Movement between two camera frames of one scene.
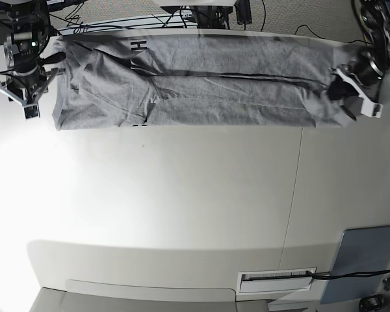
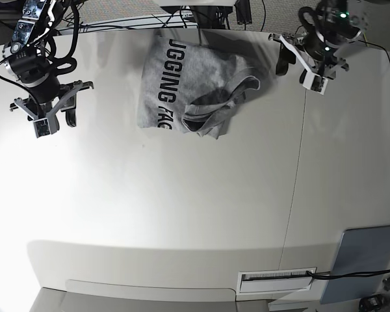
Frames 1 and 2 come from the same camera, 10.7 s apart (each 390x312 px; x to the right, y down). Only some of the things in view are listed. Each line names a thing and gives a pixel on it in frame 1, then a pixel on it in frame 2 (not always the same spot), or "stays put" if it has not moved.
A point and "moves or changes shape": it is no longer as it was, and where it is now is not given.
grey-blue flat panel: (361, 249) stays put
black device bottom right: (374, 303) stays put
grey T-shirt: (129, 80) moves or changes shape
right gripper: (338, 90) to (314, 55)
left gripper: (26, 88) to (45, 99)
